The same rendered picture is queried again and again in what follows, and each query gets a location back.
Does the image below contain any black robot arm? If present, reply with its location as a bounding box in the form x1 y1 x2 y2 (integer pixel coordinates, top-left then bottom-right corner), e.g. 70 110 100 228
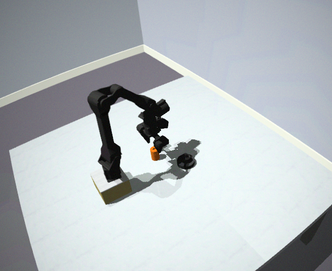
87 84 170 182

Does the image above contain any orange knob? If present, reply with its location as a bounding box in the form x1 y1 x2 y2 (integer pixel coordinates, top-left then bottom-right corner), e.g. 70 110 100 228
150 146 160 161

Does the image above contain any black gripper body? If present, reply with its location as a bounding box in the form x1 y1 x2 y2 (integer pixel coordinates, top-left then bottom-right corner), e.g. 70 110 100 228
136 122 169 149

